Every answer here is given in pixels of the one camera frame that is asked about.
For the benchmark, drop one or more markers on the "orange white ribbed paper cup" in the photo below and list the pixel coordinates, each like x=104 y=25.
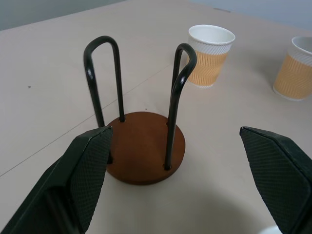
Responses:
x=209 y=58
x=295 y=73

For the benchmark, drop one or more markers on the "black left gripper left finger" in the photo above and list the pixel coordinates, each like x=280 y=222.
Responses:
x=73 y=185

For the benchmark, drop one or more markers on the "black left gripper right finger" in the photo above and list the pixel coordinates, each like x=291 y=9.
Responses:
x=280 y=178

